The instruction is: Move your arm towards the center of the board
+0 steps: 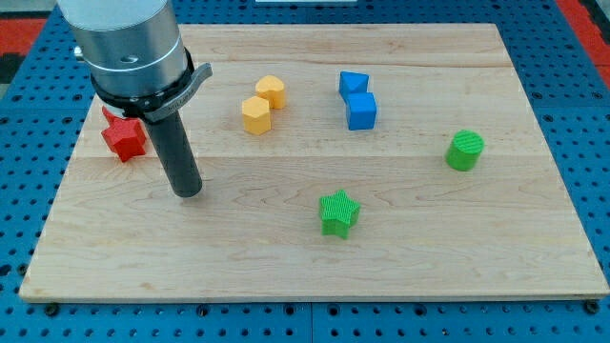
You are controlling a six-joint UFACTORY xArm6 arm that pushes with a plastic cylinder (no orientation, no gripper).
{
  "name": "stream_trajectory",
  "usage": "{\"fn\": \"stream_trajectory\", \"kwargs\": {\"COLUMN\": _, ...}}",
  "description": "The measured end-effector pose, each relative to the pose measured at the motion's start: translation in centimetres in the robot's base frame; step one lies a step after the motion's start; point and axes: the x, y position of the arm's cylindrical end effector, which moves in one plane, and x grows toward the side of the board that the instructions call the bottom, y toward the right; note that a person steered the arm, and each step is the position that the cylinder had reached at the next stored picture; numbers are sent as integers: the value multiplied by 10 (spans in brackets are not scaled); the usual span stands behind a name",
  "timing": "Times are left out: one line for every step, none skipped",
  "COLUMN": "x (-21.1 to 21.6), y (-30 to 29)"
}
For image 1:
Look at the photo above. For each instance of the wooden board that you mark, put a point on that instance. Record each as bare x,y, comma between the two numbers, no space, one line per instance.
504,231

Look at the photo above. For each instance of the green star block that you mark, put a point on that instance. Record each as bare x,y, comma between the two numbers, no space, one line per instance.
338,213

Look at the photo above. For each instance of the yellow hexagon block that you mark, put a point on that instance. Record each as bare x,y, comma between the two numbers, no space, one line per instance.
256,114

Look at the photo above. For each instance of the blue cube block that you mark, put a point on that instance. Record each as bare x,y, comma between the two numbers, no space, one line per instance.
361,111

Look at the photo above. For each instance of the yellow heart block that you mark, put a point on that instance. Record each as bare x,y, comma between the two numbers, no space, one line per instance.
272,88

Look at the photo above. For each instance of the blue triangle block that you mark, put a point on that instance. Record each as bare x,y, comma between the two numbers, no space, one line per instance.
352,82

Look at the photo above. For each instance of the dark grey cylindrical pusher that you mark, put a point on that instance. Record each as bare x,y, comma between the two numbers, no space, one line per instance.
174,152

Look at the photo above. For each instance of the green cylinder block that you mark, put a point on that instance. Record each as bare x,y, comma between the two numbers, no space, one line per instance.
464,150

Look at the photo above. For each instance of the red star block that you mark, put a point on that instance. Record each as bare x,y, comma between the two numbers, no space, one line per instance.
124,137

